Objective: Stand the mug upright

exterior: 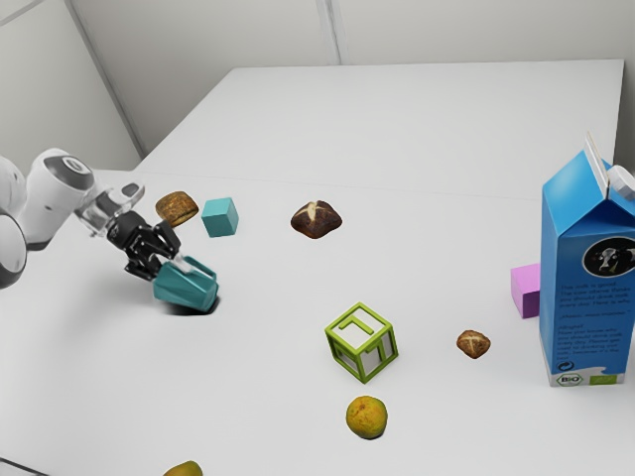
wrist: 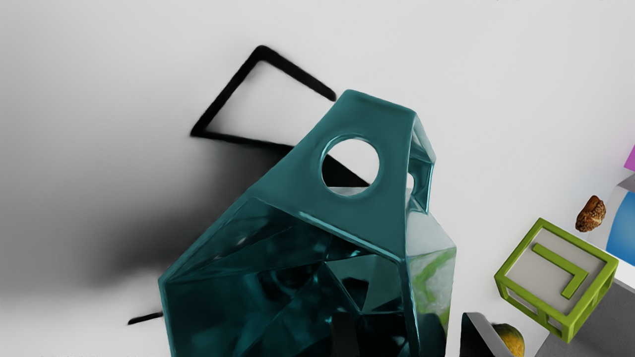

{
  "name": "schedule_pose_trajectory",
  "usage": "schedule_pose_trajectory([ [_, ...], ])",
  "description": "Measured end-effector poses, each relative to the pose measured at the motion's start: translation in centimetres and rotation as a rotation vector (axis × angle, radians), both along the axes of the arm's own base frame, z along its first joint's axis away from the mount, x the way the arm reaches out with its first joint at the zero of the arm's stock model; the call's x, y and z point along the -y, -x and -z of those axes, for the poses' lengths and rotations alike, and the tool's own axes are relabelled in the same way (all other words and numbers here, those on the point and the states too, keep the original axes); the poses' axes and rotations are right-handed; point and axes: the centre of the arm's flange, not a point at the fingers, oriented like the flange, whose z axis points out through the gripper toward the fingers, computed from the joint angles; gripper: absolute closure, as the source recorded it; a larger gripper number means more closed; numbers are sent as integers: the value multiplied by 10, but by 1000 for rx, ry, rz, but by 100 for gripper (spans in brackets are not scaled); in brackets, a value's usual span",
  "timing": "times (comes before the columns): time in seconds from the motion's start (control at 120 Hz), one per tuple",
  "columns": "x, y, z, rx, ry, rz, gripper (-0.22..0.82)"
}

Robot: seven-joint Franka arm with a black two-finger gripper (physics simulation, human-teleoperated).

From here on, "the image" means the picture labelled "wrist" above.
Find brown lumpy nut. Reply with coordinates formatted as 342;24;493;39
575;195;607;233

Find green frame letter cube block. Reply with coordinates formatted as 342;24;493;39
494;218;619;344

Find white box with blue print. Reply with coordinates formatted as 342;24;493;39
593;174;635;268

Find teal faceted mug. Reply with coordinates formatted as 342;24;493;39
158;89;457;357

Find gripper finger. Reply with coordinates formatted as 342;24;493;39
459;312;508;357

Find yellow-orange round fruit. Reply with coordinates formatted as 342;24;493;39
492;323;525;357

